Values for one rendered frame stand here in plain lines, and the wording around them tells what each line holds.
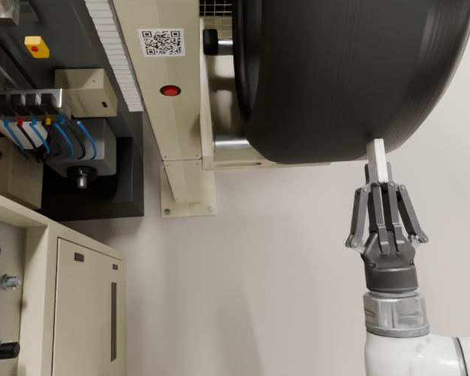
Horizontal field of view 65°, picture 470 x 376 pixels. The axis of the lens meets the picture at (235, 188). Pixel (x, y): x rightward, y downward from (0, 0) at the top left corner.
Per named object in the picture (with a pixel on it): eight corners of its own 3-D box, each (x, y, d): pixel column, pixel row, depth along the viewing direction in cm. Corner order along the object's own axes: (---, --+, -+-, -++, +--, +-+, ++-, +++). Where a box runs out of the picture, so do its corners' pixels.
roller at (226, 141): (209, 132, 96) (210, 149, 97) (210, 133, 92) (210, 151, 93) (338, 127, 100) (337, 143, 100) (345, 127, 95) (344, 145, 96)
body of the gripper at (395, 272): (433, 292, 54) (424, 228, 55) (377, 297, 53) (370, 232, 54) (404, 285, 61) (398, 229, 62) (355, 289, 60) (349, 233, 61)
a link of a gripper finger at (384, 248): (379, 252, 60) (370, 253, 59) (369, 184, 61) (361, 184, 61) (391, 253, 56) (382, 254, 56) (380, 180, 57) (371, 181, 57)
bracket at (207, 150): (201, 169, 97) (201, 157, 88) (194, 40, 108) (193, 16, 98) (214, 168, 97) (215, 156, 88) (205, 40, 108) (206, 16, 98)
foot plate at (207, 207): (161, 218, 178) (161, 217, 176) (160, 165, 185) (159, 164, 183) (216, 215, 181) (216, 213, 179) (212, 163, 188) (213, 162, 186)
